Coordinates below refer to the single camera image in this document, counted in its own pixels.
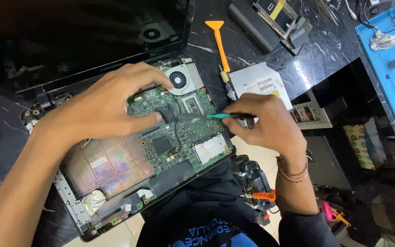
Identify person's left hand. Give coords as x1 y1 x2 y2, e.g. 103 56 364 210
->
32 62 175 154

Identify person's right hand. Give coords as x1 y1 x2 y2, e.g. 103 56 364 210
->
222 93 308 160

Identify teal and black cleaning brush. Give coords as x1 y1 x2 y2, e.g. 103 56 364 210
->
176 113 257 129

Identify beige computer case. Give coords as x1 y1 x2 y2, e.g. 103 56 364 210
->
291 90 334 130

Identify silver optical disc drive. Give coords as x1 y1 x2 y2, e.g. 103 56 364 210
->
230 62 294 111

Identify black tool with orange spring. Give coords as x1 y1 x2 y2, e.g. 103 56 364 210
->
233 155 278 227

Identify dark grey box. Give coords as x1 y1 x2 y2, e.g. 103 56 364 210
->
304 135 353 191

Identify black opened laptop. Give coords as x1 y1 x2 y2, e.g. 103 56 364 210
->
0 0 238 243

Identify patterned yellow cloth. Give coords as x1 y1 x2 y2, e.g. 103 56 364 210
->
342 124 377 171

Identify silver laptop cooling fan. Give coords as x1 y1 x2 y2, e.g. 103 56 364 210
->
163 63 206 97

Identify green laptop motherboard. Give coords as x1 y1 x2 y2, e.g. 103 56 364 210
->
126 86 235 175

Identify crumpled silver foil piece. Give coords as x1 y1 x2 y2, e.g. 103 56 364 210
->
81 190 107 217

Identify orange plastic pry tool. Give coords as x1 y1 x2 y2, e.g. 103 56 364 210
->
205 21 231 73

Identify black hooded sweatshirt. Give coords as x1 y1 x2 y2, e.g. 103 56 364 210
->
136 161 341 247

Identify pink hand tool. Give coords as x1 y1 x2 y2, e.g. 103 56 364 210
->
322 201 351 228

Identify grey laptop battery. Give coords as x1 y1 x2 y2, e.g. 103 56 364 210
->
228 0 281 54

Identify metal drive caddy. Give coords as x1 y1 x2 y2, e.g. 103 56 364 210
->
252 0 313 56

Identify metal tweezers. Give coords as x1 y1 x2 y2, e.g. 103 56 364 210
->
317 0 340 27

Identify crumpled white tissue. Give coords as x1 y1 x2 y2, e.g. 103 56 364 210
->
370 30 395 51

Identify thread wrist bracelets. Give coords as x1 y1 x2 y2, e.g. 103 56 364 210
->
276 155 309 183

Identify yellow-handled small screwdriver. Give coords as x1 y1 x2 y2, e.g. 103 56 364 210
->
219 65 238 102

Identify white cable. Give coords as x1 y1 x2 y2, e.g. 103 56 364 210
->
344 0 358 20

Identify black cable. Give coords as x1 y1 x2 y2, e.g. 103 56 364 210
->
357 0 379 30

